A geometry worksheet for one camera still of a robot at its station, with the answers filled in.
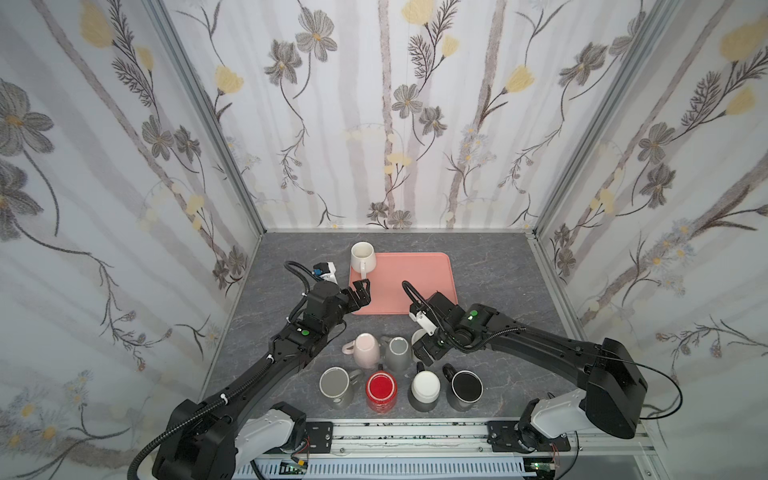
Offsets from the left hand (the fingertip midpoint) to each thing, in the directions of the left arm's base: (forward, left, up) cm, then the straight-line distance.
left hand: (354, 278), depth 81 cm
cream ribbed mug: (+17, -2, -13) cm, 21 cm away
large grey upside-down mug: (-26, +4, -9) cm, 28 cm away
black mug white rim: (-27, -28, -10) cm, 41 cm away
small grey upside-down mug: (-18, -12, -10) cm, 23 cm away
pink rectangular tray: (+15, -24, -19) cm, 35 cm away
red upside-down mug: (-27, -7, -11) cm, 30 cm away
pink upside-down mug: (-16, -3, -11) cm, 19 cm away
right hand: (-13, -18, -9) cm, 25 cm away
